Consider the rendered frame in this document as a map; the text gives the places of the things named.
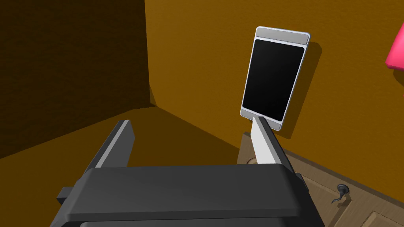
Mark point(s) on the pink lampshade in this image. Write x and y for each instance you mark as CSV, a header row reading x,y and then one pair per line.
x,y
396,53

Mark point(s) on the brown wooden panelled door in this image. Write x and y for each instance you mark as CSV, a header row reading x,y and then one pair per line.
x,y
341,205

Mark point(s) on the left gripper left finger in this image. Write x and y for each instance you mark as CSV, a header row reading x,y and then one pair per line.
x,y
117,147

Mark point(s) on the black wall screen, silver frame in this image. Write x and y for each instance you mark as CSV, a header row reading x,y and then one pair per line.
x,y
274,78

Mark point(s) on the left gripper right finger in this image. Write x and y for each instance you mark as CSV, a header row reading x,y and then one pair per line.
x,y
265,145

